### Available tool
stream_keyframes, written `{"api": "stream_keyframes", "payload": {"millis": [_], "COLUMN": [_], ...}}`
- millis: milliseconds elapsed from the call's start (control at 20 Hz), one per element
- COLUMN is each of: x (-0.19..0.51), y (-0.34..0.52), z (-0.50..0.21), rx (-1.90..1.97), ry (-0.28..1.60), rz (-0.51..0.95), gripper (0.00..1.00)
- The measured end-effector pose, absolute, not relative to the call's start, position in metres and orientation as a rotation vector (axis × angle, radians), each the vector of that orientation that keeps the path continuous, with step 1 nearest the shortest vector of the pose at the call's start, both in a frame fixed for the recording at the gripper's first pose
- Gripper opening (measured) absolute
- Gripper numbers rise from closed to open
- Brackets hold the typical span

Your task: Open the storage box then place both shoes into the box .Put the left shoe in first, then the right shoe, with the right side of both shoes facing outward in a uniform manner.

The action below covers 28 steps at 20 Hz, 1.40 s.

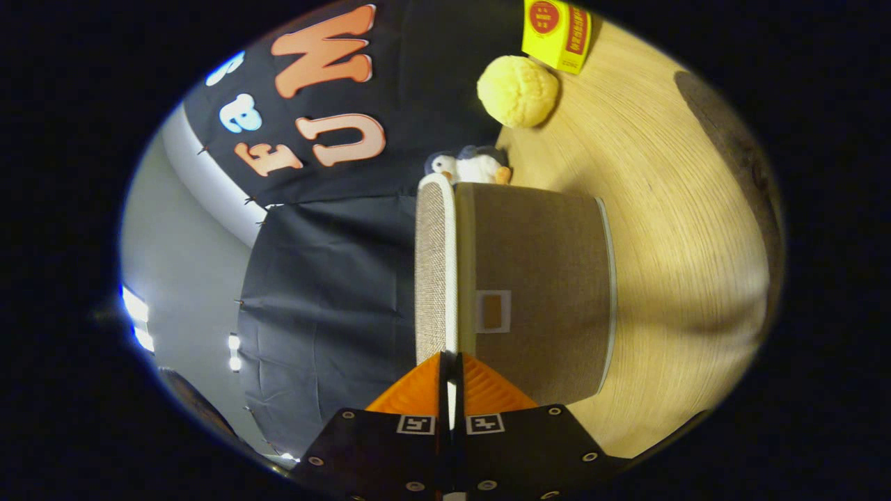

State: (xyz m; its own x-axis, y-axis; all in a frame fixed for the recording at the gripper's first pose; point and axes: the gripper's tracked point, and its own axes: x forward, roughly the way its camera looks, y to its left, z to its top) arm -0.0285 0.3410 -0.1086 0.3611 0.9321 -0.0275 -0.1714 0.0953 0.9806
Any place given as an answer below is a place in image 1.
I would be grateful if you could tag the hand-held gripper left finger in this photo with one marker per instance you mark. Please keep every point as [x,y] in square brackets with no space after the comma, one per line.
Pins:
[443,445]

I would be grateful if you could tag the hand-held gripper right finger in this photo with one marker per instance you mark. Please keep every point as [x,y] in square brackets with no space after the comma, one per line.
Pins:
[461,445]

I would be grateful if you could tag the brown fabric storage box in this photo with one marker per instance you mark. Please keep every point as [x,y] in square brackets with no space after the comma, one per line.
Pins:
[536,278]

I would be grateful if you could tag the black backdrop cloth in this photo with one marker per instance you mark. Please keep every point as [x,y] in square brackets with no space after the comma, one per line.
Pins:
[334,278]

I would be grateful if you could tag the penguin plush toy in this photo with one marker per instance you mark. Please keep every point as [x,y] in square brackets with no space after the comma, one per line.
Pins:
[473,167]

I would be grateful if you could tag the yellow bun-shaped soft toy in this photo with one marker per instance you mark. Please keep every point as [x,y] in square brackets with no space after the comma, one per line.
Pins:
[518,90]

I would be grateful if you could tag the yellow book with red circle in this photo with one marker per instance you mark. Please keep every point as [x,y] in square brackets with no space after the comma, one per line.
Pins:
[557,42]

